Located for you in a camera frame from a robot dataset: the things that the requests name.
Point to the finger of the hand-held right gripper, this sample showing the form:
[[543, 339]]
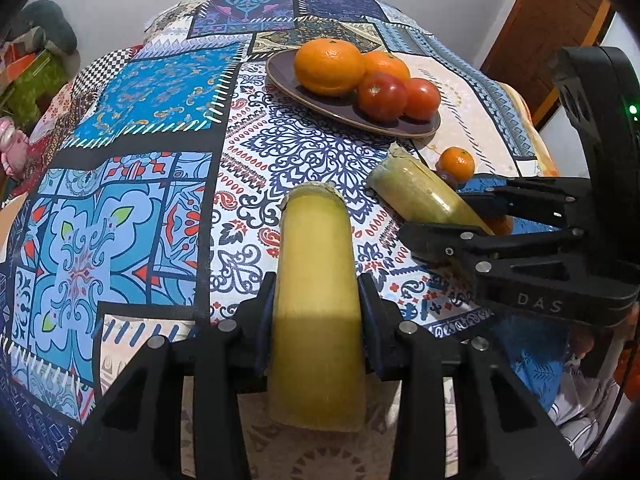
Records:
[[450, 242], [520, 192]]

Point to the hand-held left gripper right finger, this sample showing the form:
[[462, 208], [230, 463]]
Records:
[[368, 320]]

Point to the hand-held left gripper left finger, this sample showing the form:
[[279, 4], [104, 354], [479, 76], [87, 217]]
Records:
[[262, 320]]

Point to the yellow-green sugarcane piece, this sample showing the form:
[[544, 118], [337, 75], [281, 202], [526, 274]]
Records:
[[315, 300], [425, 192]]

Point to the red tomato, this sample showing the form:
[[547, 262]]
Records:
[[382, 95], [422, 98]]

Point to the dark purple plate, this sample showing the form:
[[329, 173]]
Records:
[[340, 110]]

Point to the large orange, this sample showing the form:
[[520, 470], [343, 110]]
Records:
[[329, 66], [387, 64]]

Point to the person's right hand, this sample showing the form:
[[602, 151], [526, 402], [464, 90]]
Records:
[[580, 346]]

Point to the small tangerine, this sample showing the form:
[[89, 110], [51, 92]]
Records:
[[500, 224], [456, 162]]

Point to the small dark plum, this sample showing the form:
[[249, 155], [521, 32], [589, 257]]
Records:
[[446, 178]]

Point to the orange blanket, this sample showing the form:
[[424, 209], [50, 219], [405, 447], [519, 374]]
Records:
[[530, 125]]

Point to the wooden door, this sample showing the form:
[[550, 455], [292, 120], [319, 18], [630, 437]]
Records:
[[545, 25]]

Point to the grey striped pants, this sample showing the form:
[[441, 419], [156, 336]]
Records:
[[585, 410]]

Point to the patchwork printed blanket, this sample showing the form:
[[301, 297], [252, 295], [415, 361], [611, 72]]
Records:
[[150, 185]]

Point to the pink rabbit toy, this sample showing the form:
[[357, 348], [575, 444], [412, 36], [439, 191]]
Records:
[[11, 147]]

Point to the green storage box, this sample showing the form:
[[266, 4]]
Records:
[[30, 80]]

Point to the grey pillow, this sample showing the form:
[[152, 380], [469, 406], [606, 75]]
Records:
[[50, 22]]

